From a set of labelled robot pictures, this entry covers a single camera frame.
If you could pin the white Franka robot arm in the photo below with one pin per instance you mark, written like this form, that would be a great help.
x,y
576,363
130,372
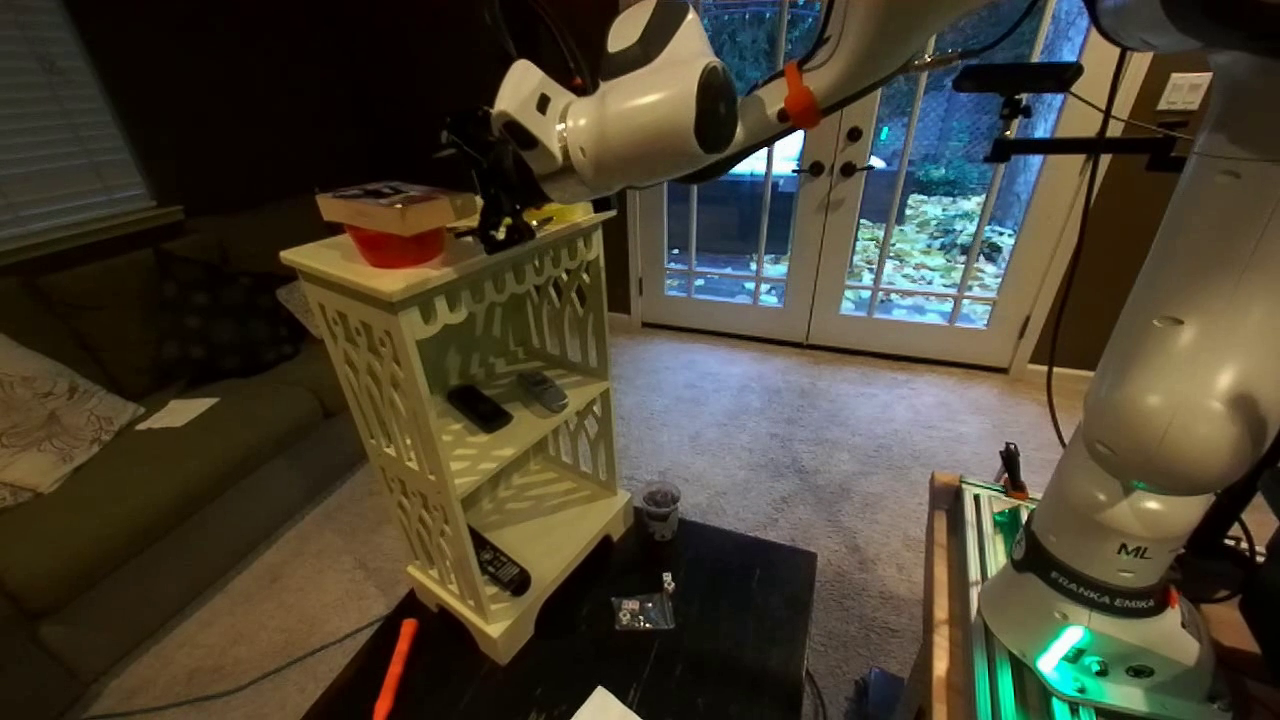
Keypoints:
x,y
1173,363

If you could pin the white patterned blanket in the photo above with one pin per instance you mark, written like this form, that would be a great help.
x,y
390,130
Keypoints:
x,y
54,422

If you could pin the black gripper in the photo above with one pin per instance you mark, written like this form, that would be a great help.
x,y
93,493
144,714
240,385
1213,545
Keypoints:
x,y
511,164

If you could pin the white lattice shelf unit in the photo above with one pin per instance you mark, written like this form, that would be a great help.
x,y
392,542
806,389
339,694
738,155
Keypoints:
x,y
400,401

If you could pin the grey remote control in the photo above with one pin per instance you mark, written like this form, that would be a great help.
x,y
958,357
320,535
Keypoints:
x,y
543,395

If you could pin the white french doors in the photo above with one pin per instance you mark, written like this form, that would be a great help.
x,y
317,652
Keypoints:
x,y
904,225

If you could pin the small clear plastic packet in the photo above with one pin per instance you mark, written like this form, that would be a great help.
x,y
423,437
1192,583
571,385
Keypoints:
x,y
641,615

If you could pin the small dark cup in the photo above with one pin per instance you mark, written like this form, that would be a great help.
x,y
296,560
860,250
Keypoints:
x,y
656,512

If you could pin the dark throw pillow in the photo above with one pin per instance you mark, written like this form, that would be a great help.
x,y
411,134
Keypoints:
x,y
227,320

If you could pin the white square paper sheet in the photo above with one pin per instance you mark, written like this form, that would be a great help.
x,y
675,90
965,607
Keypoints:
x,y
604,704

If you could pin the grey fabric couch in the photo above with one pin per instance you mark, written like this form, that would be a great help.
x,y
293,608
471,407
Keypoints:
x,y
134,535

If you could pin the black camera on stand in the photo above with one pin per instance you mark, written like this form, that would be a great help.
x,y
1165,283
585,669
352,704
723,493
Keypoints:
x,y
1022,81

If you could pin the window blinds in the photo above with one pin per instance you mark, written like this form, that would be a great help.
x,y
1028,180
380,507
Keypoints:
x,y
64,121

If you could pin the long black remote control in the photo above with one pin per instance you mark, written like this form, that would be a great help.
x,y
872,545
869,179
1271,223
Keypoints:
x,y
499,560

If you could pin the small white paper note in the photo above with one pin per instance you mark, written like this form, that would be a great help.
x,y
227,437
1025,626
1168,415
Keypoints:
x,y
176,415

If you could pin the red bowl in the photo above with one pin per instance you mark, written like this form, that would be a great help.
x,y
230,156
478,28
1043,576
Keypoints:
x,y
398,247

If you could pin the white light switch plate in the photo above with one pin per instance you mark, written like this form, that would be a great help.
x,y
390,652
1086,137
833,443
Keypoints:
x,y
1185,90

